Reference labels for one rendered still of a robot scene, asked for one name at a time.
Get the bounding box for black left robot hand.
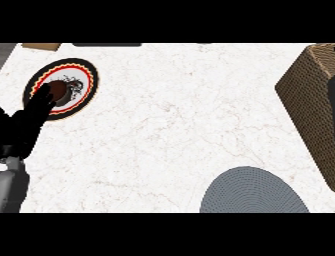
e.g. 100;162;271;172
0;83;57;165

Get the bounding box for dark purple eggplant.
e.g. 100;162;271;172
44;79;73;104

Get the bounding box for brown wicker basket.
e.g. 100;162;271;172
273;43;335;195

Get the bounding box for round grey woven placemat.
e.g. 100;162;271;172
197;165;310;214

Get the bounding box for tan wooden board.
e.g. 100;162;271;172
20;42;63;52

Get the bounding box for dark flat appliance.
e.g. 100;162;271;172
70;42;143;48

